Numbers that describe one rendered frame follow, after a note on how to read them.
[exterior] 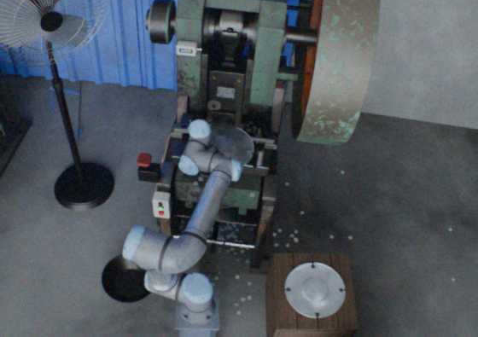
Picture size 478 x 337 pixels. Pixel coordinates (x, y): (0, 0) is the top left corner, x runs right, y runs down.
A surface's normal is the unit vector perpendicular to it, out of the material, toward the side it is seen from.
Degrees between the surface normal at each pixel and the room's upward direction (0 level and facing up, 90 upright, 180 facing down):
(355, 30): 52
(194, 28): 90
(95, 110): 0
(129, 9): 90
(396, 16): 90
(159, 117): 0
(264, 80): 90
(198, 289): 7
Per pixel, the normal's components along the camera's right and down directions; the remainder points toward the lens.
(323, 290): 0.07, -0.66
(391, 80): -0.10, 0.74
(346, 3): -0.01, -0.02
